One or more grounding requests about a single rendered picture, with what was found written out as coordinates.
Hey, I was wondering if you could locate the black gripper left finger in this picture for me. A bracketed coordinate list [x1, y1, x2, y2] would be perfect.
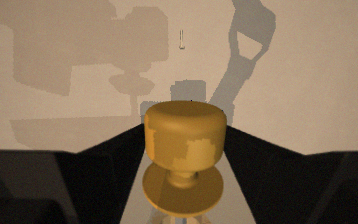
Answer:
[0, 123, 145, 224]

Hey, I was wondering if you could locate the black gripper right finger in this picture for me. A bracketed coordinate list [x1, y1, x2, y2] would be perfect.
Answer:
[223, 125, 358, 224]

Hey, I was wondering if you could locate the brass door knob with spindle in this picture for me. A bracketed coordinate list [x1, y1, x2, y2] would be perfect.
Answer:
[142, 100, 227, 224]

